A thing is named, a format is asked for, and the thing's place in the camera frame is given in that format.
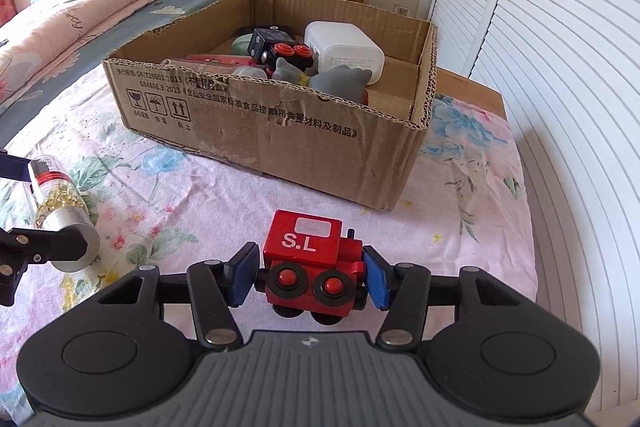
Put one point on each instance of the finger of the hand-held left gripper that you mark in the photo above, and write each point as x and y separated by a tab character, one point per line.
60	242
15	168

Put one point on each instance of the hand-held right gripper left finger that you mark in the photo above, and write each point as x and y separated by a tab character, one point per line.
240	277

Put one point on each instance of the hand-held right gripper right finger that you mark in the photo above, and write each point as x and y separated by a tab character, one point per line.
380	279

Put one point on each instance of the clear bottle of gold capsules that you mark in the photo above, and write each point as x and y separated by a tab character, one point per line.
55	197

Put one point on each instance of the red toy train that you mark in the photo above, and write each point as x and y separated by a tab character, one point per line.
305	242

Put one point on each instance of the cardboard box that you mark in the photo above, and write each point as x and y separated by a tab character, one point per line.
300	147

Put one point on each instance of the grey cat toy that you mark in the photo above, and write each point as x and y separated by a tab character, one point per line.
335	82

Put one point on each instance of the red card box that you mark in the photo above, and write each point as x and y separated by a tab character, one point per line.
210	57

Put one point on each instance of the dark blue toy train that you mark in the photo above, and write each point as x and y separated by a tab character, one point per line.
265	43

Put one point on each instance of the floral printed sheet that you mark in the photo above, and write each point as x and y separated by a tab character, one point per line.
175	207

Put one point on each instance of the pink quilt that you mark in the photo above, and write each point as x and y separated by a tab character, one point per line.
85	2

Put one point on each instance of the blue bed sheet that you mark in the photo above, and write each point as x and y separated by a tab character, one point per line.
165	17

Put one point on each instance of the teal oval case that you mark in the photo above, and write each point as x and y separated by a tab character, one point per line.
241	46

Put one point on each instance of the white plastic container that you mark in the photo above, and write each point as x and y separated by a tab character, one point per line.
340	42

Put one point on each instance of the wide white louvered door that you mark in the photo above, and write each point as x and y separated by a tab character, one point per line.
580	107

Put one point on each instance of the wall outlet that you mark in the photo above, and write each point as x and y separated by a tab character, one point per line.
403	10

